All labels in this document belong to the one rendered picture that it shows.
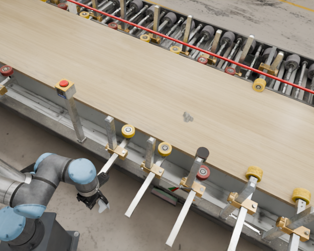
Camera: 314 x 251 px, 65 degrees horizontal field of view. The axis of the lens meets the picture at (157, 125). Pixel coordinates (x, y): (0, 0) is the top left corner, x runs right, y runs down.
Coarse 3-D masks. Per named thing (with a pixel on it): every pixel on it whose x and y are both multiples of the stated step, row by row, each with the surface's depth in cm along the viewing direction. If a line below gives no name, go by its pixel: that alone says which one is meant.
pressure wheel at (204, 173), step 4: (200, 168) 137; (204, 168) 137; (208, 168) 137; (200, 172) 135; (204, 172) 135; (208, 172) 135; (196, 176) 136; (200, 176) 134; (204, 176) 134; (208, 176) 134
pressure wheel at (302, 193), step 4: (296, 188) 128; (300, 188) 127; (296, 192) 126; (300, 192) 125; (304, 192) 125; (308, 192) 125; (292, 196) 128; (296, 196) 125; (300, 196) 124; (304, 196) 123; (308, 196) 124; (296, 200) 128; (304, 200) 125; (308, 200) 123; (308, 204) 125
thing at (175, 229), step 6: (198, 180) 137; (192, 192) 133; (192, 198) 131; (186, 204) 129; (186, 210) 127; (180, 216) 125; (180, 222) 123; (174, 228) 121; (174, 234) 120; (168, 240) 118; (168, 246) 118
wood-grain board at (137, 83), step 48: (0, 0) 223; (0, 48) 185; (48, 48) 189; (96, 48) 193; (144, 48) 197; (96, 96) 163; (144, 96) 166; (192, 96) 170; (240, 96) 173; (192, 144) 146; (240, 144) 149; (288, 144) 151; (288, 192) 132
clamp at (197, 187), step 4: (184, 180) 136; (180, 184) 136; (184, 184) 134; (192, 184) 135; (196, 184) 135; (196, 188) 133; (204, 188) 134; (196, 192) 133; (200, 192) 132; (200, 196) 134
